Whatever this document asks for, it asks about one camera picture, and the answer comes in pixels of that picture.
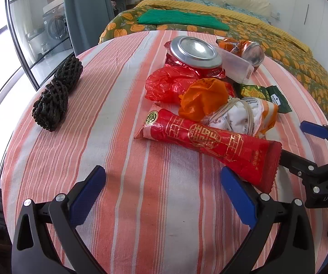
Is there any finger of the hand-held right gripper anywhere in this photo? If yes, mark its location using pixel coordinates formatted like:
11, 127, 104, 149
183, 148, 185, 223
278, 149, 323, 182
300, 121, 328, 152

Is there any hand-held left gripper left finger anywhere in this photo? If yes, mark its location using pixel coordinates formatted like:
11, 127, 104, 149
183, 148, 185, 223
11, 165, 107, 274

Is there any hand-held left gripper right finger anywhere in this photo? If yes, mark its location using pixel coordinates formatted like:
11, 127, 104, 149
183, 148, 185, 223
220, 166, 315, 274

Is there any long red gold-print wrapper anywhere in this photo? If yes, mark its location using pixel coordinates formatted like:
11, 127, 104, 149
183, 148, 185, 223
134, 104, 283, 195

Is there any crushed orange drink can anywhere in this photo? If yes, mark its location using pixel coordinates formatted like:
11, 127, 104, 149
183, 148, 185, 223
218, 37, 265, 73

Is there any crushed red drink can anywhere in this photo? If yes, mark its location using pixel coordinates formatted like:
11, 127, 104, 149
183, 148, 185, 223
164, 36, 227, 79

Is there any dark green snack packet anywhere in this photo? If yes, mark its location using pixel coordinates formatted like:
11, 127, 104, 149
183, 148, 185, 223
265, 86, 293, 114

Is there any orange striped tablecloth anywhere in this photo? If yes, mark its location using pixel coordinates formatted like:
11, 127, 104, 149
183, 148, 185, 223
1, 30, 328, 274

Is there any green and yellow snack packet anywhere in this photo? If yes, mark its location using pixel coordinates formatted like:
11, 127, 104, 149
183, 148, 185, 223
236, 83, 270, 100

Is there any white and orange wrapper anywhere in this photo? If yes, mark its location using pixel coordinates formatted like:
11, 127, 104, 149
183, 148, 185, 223
201, 96, 279, 139

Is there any floral green orange bedspread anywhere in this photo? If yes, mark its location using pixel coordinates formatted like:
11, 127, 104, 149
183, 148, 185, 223
99, 6, 328, 129

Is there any clear plastic box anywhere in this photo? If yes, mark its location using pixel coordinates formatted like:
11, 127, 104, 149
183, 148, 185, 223
215, 47, 254, 84

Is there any black foam fruit net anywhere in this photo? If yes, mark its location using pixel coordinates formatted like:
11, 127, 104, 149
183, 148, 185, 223
33, 55, 84, 132

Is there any orange plastic bag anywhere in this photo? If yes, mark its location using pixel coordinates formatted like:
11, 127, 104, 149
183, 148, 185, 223
178, 78, 230, 122

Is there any white wardrobe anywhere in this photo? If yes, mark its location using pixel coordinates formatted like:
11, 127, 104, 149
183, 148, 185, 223
289, 0, 328, 72

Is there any red plastic bag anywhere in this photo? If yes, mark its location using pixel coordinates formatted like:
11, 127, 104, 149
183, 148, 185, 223
144, 66, 236, 105

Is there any yellow textured blanket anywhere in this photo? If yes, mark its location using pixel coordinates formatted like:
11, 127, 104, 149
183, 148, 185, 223
135, 0, 313, 55

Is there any blue floral pillow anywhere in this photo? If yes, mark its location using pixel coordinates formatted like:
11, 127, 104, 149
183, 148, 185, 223
177, 0, 267, 20

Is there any folded green towel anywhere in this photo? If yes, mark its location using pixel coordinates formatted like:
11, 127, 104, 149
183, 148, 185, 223
137, 9, 230, 31

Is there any washing machine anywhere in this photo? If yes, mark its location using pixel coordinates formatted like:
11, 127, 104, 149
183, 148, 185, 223
42, 7, 69, 42

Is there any black framed glass door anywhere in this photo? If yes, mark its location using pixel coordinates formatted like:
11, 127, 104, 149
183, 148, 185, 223
0, 0, 76, 109

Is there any grey-blue curtain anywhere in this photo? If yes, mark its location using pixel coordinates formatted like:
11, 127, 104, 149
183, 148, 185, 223
63, 0, 116, 56

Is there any grey stool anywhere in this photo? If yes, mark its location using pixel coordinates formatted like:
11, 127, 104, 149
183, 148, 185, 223
114, 0, 128, 14

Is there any beige string bundle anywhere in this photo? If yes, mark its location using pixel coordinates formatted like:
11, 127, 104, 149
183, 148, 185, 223
208, 97, 257, 136

